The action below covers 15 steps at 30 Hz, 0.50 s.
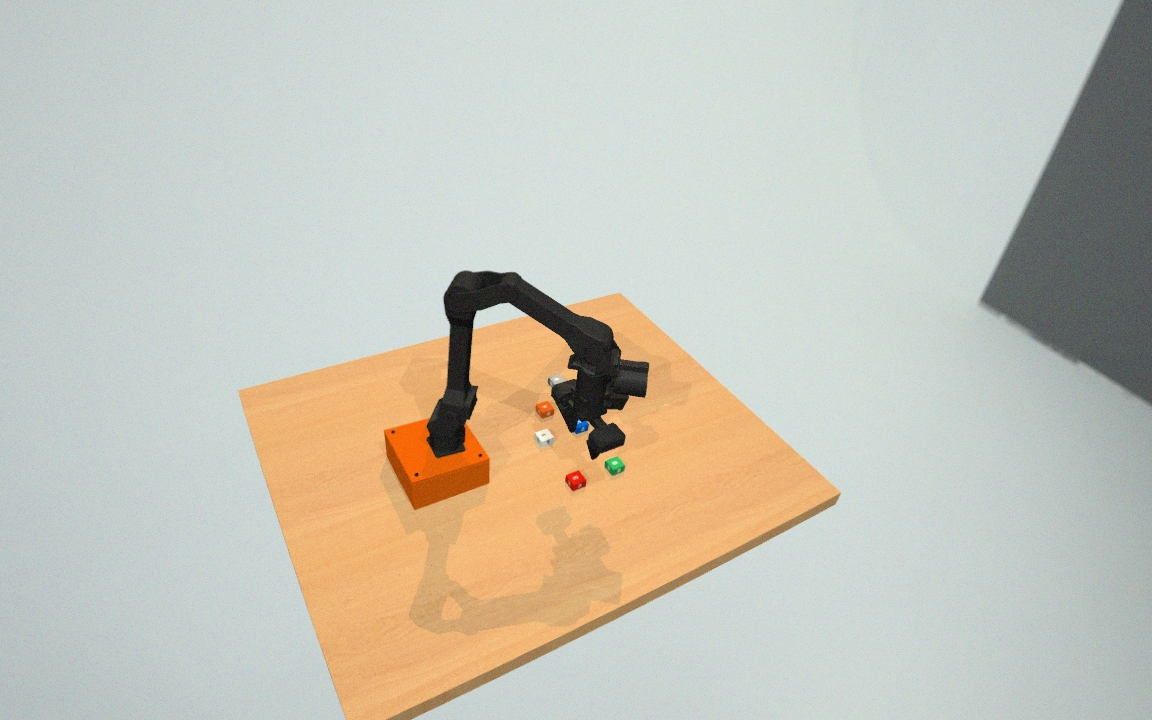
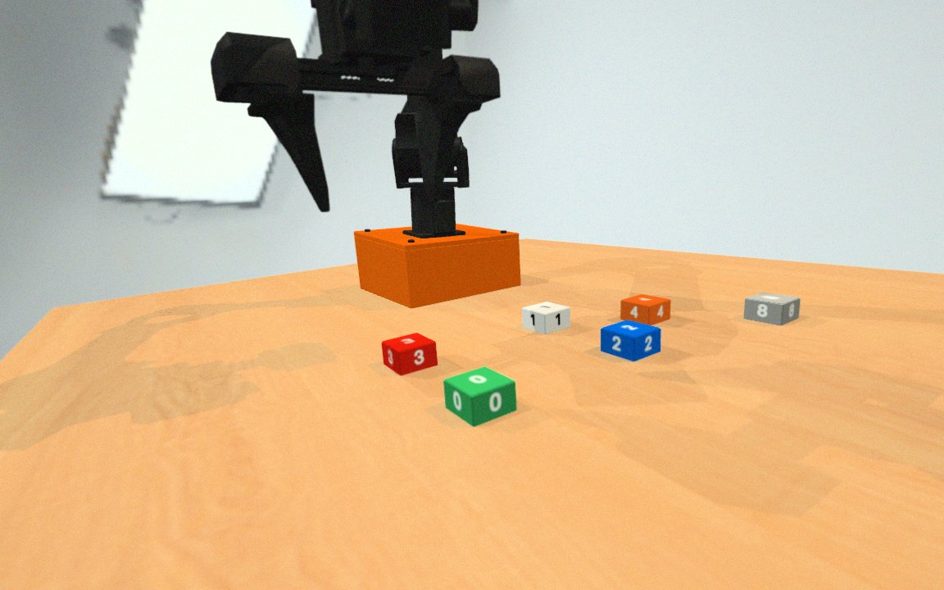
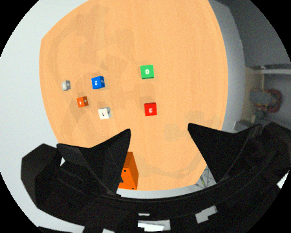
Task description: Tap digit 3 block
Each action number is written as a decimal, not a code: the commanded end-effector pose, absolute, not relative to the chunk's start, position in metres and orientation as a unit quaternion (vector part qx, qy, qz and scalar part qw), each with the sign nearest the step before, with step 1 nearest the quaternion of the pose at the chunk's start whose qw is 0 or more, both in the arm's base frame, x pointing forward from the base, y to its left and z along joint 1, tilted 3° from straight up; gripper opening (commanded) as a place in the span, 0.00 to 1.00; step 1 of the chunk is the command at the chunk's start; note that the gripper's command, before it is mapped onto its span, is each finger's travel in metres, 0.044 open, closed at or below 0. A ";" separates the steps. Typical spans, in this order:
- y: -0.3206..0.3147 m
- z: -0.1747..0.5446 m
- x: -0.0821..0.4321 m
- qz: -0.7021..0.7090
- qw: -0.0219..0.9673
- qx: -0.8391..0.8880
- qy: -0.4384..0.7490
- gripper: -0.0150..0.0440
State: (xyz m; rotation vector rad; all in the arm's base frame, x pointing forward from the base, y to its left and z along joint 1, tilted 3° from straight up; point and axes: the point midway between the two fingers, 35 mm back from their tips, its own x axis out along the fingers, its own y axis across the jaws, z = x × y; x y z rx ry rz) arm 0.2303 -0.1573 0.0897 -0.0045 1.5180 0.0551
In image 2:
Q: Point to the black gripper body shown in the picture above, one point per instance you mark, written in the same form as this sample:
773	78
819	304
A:
244	65

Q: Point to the blue block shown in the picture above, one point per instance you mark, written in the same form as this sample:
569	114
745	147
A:
630	340

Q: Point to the green block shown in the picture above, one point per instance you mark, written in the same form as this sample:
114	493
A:
480	395

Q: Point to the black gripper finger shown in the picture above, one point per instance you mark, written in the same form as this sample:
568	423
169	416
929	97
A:
291	118
436	130

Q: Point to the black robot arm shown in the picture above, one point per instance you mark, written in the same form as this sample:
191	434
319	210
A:
428	24

